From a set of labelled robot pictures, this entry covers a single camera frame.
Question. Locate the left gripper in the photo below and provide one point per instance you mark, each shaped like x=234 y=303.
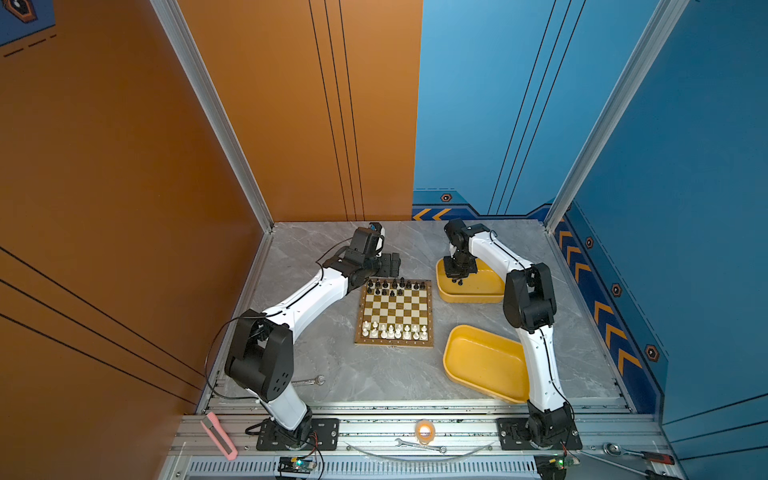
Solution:
x=385 y=262

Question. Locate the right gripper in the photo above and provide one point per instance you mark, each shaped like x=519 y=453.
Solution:
x=450 y=273

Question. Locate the yellow tray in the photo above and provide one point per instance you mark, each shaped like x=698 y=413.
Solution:
x=482 y=287
x=487 y=363

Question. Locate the wooden chess board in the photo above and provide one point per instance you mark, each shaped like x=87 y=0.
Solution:
x=395 y=312

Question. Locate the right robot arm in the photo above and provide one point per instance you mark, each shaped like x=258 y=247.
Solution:
x=529 y=306

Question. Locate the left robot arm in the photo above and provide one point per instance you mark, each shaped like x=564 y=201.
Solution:
x=260 y=358

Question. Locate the green circuit board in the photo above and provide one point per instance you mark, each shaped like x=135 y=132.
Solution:
x=296 y=467

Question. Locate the silver wrench on table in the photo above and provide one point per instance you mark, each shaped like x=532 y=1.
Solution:
x=319 y=380

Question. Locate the orange tape roll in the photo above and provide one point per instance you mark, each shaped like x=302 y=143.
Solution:
x=424 y=432

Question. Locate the pink tool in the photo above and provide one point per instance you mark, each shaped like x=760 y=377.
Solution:
x=213 y=428

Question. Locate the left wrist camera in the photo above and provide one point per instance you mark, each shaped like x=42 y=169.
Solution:
x=379 y=234

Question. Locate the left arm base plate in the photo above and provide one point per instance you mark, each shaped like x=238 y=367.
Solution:
x=321 y=433

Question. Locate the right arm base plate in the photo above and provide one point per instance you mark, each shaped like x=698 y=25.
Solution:
x=526 y=434

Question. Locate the silver wrench on rail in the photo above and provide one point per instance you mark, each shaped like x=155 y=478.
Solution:
x=417 y=445

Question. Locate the red handled ratchet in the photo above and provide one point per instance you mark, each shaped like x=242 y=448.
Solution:
x=616 y=450

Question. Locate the aluminium corner post left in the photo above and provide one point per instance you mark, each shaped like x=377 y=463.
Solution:
x=176 y=29

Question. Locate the aluminium corner post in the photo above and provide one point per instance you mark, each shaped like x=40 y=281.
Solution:
x=662 y=22
x=176 y=29

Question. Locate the aluminium corner post right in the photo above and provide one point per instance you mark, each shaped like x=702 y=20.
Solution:
x=662 y=22

